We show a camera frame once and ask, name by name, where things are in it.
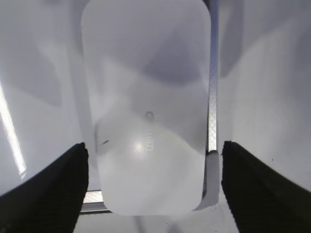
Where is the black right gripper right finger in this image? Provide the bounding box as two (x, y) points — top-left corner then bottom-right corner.
(221, 141), (311, 233)

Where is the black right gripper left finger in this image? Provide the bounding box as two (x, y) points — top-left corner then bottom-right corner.
(0, 143), (88, 233)

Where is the white board with grey frame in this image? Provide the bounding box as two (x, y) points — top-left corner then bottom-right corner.
(0, 0), (311, 216)

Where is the white rectangular board eraser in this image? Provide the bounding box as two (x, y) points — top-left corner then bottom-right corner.
(81, 0), (211, 216)

